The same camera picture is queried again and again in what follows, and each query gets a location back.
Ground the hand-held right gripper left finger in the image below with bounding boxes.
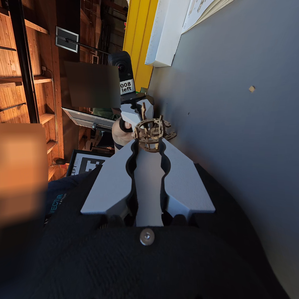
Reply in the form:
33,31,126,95
80,139,139,226

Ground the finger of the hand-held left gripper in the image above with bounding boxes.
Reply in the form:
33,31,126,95
121,104,142,128
138,99,154,120

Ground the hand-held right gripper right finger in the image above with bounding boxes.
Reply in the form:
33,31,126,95
159,139,216,226

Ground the small wooden robot model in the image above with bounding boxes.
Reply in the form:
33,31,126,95
134,115,177,154

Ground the person's left hand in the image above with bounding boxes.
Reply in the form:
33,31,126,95
112,119,136,150

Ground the yellow plastic bin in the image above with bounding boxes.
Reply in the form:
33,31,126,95
123,0,159,94

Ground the framed black-and-white marker sign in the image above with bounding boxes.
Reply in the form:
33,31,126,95
66,149,113,177

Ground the white cardboard box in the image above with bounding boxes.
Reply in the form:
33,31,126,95
144,0,191,68

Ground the hanging ceiling light panel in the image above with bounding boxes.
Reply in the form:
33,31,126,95
55,26,79,53

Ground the open instruction booklet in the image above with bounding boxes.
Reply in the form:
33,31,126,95
181,0,235,35

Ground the black ceiling rail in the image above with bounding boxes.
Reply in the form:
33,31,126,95
8,0,40,124

